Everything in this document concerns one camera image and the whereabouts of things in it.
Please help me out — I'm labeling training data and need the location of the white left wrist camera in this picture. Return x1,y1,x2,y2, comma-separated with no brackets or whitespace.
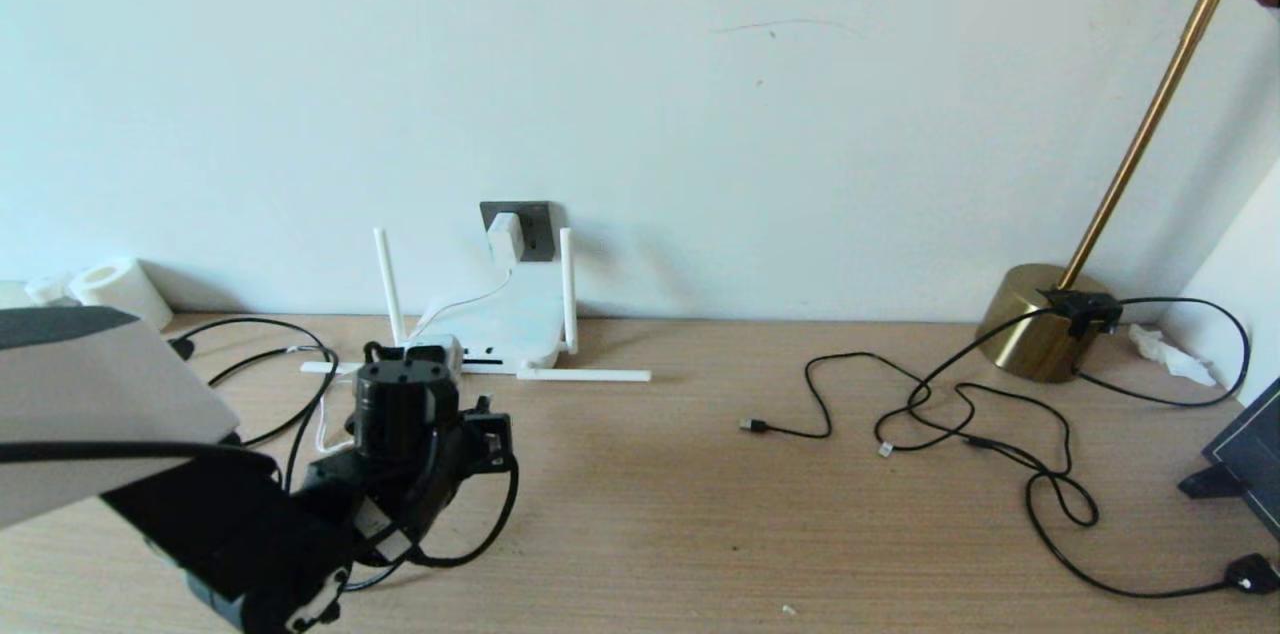
400,334,467,381

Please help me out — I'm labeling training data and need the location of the black clip stand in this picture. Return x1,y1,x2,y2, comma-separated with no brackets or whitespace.
1176,462,1251,500

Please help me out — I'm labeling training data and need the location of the white power adapter with cord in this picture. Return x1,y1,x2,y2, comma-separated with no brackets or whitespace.
318,212,523,455

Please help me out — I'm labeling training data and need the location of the clear plastic jar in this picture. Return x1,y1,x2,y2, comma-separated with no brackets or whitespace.
25,272,76,307

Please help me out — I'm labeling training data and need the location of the grey wall socket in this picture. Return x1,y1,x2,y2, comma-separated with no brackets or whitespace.
480,201,557,263

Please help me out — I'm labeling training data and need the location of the black lamp cord with plug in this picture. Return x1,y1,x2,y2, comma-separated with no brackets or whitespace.
873,289,1280,600

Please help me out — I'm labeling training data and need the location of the white router with antennas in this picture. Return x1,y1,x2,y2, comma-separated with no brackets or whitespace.
300,227,653,385

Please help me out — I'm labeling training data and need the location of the black USB cable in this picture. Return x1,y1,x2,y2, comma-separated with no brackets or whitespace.
741,352,1076,477

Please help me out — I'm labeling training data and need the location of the crumpled white tissue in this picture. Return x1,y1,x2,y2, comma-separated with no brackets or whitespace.
1127,324,1217,388

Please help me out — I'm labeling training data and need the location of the black ethernet cable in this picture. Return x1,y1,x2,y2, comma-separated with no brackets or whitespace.
170,314,338,495

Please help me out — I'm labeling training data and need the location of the white paper roll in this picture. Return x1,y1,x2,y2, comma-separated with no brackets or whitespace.
68,257,173,331

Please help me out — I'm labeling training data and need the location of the dark teal printed box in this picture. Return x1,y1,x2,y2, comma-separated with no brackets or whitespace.
1203,376,1280,545

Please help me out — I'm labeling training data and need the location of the brass desk lamp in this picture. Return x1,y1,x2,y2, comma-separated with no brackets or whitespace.
975,0,1280,385

